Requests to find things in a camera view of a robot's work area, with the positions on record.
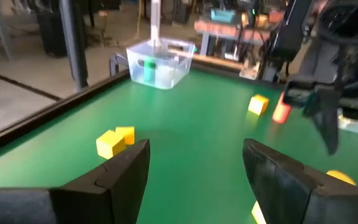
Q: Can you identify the green table mat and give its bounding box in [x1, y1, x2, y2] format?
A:
[0, 67, 358, 224]

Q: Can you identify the black cabinet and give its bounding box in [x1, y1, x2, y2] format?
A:
[37, 9, 68, 58]

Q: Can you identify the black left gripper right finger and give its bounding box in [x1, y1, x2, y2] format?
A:
[242, 139, 358, 224]

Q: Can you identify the green cylinder block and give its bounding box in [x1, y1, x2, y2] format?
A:
[144, 57, 157, 84]

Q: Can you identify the yellow cylinder block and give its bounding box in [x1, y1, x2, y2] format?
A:
[326, 169, 357, 187]

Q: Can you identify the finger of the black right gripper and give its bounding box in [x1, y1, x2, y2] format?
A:
[305, 89, 342, 156]

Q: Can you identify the teal box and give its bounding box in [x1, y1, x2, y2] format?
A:
[210, 8, 236, 23]

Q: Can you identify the black table frame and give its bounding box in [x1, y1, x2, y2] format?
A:
[0, 60, 291, 158]

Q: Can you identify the orange workbench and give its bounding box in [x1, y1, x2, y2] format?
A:
[194, 18, 279, 71]

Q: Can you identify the yellow cube block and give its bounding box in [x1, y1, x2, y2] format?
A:
[250, 200, 267, 224]
[115, 126, 135, 146]
[96, 129, 126, 160]
[247, 94, 270, 116]

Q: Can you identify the black floor pole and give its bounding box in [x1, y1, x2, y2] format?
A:
[58, 0, 89, 91]

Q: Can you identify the red cylinder block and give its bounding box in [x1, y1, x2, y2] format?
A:
[272, 91, 293, 124]

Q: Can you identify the grey metal pole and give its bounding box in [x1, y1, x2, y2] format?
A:
[150, 0, 162, 47]

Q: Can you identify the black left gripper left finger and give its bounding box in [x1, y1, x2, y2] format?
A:
[0, 139, 151, 224]

